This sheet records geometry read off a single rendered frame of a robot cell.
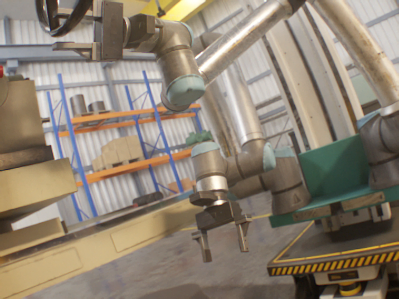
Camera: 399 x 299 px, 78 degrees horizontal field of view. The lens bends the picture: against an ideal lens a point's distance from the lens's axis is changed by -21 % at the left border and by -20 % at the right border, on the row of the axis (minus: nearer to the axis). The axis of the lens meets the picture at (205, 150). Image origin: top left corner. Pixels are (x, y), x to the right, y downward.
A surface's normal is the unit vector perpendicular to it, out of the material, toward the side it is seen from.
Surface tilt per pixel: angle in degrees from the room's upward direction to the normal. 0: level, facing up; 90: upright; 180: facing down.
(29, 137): 90
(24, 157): 90
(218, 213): 66
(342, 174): 90
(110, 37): 112
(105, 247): 90
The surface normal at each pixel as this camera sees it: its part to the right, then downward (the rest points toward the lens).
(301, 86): -0.64, 0.17
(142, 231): 0.69, -0.29
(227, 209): -0.64, -0.25
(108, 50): 0.77, 0.10
